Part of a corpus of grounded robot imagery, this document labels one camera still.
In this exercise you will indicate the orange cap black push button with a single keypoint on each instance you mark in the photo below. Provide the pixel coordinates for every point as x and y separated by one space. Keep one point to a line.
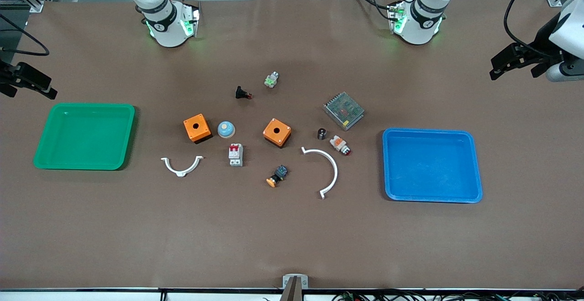
278 174

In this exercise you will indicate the large white curved clamp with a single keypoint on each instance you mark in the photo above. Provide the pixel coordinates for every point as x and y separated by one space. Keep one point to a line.
334 166

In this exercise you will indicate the blue dome push button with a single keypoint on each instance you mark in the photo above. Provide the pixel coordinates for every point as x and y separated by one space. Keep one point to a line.
226 129

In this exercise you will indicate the metal mesh power supply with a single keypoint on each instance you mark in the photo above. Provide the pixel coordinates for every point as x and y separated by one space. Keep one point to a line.
344 109

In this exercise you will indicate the small white curved clamp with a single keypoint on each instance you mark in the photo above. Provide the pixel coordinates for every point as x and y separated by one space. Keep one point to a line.
182 171

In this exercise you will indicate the orange button enclosure box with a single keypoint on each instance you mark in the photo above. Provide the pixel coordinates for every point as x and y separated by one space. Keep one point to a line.
273 137
200 132

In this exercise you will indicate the grey metal mount bracket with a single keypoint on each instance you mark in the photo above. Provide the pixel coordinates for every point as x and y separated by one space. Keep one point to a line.
288 281

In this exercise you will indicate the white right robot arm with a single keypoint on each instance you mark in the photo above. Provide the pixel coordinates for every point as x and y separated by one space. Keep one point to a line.
165 27

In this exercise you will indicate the green silver push button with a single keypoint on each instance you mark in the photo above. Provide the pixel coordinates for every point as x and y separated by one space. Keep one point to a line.
271 80

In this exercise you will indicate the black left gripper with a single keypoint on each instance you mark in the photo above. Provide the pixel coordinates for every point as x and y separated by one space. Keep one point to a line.
542 40

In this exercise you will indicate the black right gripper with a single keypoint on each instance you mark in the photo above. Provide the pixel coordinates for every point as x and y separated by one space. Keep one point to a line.
6 74

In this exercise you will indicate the white red circuit breaker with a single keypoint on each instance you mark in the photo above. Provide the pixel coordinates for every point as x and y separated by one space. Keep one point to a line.
236 156

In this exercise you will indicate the black switch with red tip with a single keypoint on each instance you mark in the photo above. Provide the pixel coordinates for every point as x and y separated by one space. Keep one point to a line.
241 93

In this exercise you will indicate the black cylindrical capacitor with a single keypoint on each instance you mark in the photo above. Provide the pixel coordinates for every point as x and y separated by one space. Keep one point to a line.
322 134

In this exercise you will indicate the green plastic tray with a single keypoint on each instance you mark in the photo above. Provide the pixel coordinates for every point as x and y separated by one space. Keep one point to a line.
84 137

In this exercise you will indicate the blue plastic tray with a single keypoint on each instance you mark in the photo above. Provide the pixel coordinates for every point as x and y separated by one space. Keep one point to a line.
431 166

